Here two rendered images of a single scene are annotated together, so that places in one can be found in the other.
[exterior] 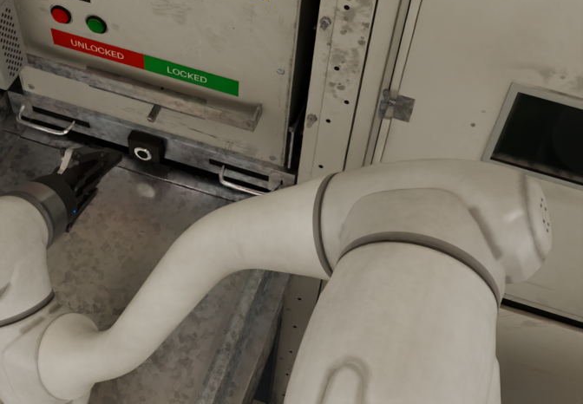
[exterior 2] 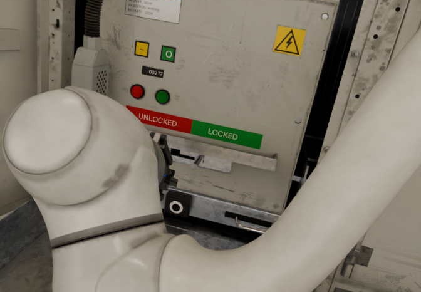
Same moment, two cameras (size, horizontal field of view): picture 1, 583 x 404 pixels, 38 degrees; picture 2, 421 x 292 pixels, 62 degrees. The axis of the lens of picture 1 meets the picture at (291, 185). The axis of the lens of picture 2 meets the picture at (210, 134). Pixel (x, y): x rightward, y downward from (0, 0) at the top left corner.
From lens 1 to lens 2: 0.79 m
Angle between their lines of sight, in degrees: 34
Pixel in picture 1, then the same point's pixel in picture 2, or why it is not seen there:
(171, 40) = (217, 103)
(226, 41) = (260, 98)
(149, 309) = (379, 141)
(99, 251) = not seen: hidden behind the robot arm
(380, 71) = not seen: hidden behind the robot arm
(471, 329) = not seen: outside the picture
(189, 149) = (211, 203)
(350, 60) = (369, 86)
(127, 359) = (321, 257)
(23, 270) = (145, 160)
